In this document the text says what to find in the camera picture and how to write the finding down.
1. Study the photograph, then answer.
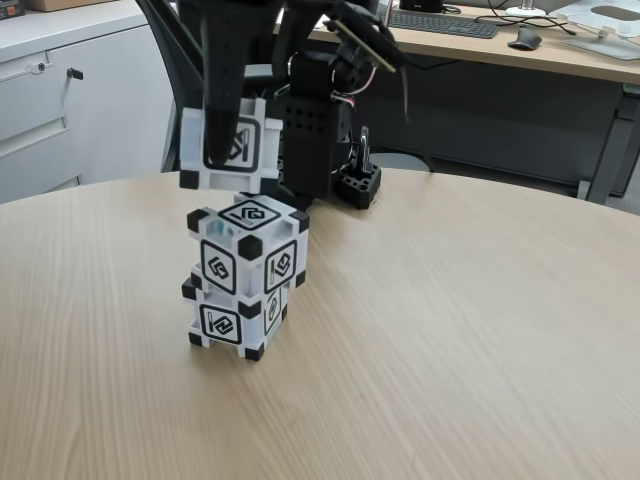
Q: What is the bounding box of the white cube angular symbol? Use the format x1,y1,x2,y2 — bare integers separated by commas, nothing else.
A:
178,97,284,195

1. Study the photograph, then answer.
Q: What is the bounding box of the white cube overlapping squares symbol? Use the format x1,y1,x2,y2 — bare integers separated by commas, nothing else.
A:
186,193,311,301

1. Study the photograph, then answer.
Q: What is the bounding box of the black mesh office chair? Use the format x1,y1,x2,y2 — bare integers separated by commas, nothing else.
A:
134,0,281,174

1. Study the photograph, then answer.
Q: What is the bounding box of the white drawer cabinet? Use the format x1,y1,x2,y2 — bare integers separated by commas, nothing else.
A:
0,9,179,206

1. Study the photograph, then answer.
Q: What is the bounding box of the dark computer keyboard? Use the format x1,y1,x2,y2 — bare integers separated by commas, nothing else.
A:
387,12,501,40

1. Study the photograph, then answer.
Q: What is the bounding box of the grey chair seat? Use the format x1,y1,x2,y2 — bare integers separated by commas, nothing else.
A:
382,152,431,174

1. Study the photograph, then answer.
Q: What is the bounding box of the wooden office desk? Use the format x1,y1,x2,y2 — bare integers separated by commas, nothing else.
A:
182,0,640,204

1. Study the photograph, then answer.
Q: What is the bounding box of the white round stand base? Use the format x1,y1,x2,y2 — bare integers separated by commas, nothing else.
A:
504,0,549,19

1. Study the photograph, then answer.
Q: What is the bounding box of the dark computer mouse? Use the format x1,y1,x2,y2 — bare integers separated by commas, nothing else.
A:
507,25,544,51

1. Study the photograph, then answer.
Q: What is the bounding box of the white cube lightning symbol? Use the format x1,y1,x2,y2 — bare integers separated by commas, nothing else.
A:
181,277,289,362

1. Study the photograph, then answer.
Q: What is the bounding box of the silver laptop stand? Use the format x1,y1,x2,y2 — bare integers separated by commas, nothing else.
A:
562,2,640,61

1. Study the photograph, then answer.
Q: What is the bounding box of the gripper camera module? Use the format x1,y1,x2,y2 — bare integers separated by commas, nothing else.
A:
323,9,401,74

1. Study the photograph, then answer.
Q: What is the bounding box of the red white servo cable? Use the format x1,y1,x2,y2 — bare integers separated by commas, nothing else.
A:
329,64,381,104

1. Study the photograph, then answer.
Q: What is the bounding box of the black desk cable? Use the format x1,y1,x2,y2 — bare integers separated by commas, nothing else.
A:
474,12,576,36

